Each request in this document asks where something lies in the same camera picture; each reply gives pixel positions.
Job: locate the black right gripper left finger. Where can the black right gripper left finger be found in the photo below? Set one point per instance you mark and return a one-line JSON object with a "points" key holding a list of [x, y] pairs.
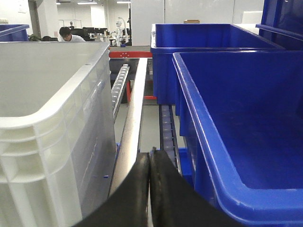
{"points": [[127, 206]]}

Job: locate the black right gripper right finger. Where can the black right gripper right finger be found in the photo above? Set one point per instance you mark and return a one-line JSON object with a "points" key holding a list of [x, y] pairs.
{"points": [[174, 202]]}

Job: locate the white plastic tote bin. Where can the white plastic tote bin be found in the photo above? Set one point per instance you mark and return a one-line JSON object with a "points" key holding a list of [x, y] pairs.
{"points": [[57, 139]]}

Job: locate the near blue plastic bin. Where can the near blue plastic bin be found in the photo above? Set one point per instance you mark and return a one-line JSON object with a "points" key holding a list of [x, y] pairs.
{"points": [[242, 118]]}

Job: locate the blue plastic bin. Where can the blue plastic bin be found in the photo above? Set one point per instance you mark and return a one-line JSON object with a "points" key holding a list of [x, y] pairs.
{"points": [[202, 42], [242, 118]]}

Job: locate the far blue plastic bin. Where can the far blue plastic bin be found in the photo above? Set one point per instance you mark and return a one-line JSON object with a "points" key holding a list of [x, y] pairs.
{"points": [[202, 42]]}

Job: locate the blue bin far left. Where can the blue bin far left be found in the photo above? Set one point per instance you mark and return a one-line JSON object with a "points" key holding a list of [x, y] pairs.
{"points": [[13, 32]]}

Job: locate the white roller conveyor track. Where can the white roller conveyor track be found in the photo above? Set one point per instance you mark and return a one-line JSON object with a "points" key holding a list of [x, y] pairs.
{"points": [[118, 88]]}

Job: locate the white humanoid robot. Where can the white humanoid robot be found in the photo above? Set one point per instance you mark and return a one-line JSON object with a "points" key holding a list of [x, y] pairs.
{"points": [[120, 28]]}

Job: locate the person in white shirt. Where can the person in white shirt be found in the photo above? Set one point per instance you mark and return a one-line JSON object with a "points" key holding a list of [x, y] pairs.
{"points": [[67, 36]]}

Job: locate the red shelf frame beam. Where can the red shelf frame beam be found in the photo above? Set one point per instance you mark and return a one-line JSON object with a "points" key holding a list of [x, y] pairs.
{"points": [[130, 54]]}

